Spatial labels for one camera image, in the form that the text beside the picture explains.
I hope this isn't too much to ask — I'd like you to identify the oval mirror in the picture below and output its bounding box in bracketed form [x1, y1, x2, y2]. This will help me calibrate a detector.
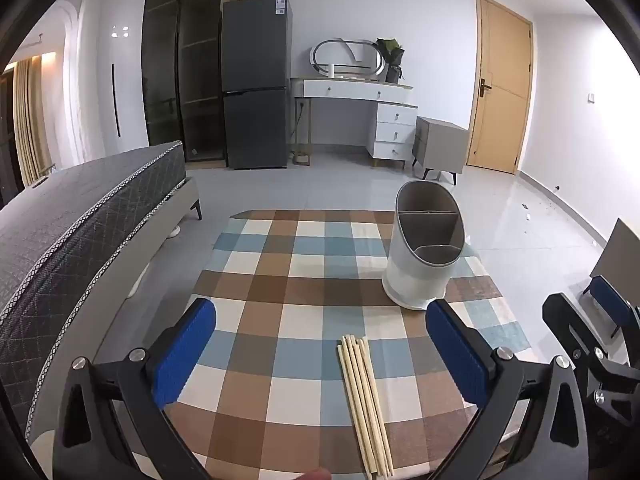
[310, 37, 388, 82]

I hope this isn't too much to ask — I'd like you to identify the grey panel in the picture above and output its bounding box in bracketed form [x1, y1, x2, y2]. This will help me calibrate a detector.
[590, 217, 640, 281]

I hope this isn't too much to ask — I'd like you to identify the white vanity desk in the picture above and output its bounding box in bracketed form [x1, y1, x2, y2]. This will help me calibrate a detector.
[290, 77, 418, 170]

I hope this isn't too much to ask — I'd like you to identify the power cable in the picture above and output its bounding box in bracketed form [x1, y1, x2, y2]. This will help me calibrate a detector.
[294, 100, 305, 156]

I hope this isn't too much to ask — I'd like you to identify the grey nightstand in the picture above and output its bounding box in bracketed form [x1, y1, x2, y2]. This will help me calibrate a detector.
[411, 116, 470, 186]

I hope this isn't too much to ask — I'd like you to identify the potted plant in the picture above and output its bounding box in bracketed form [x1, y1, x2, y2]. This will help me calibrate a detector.
[375, 37, 406, 84]

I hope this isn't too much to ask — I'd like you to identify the checked tablecloth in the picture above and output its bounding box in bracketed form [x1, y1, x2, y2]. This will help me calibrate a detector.
[172, 209, 532, 480]

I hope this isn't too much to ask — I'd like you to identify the grey quilted mattress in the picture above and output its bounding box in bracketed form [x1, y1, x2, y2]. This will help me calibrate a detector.
[0, 141, 187, 453]

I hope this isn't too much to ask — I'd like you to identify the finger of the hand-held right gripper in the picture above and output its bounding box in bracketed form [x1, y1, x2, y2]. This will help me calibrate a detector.
[589, 275, 640, 337]
[542, 292, 640, 428]

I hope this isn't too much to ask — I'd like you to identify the beige curtain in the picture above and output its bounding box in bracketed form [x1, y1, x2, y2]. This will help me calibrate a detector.
[12, 57, 53, 186]

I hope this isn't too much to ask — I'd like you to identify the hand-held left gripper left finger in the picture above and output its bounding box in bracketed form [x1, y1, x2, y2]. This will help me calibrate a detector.
[50, 297, 217, 480]

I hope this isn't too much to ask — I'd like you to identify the wooden door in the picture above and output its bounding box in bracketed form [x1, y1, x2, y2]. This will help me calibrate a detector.
[466, 0, 533, 175]

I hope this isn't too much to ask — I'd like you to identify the dark glass cabinet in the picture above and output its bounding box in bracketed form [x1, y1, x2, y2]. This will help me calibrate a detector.
[141, 0, 226, 163]

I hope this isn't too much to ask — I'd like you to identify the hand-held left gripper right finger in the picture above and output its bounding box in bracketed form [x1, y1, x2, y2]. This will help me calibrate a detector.
[425, 298, 593, 480]

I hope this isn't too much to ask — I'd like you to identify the dark grey fridge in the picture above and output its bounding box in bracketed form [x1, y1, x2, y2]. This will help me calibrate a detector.
[221, 0, 292, 170]

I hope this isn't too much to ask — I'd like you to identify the bundle of wooden chopsticks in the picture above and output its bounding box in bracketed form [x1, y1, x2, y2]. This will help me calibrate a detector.
[336, 335, 396, 480]

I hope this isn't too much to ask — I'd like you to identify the grey bed frame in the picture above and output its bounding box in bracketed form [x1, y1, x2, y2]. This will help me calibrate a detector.
[27, 176, 203, 451]

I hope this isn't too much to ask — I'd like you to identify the white utensil holder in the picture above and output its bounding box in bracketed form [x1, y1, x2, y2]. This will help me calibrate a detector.
[381, 180, 476, 312]

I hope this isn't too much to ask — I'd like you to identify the white wardrobe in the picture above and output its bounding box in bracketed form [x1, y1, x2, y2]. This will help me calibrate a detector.
[65, 0, 151, 166]

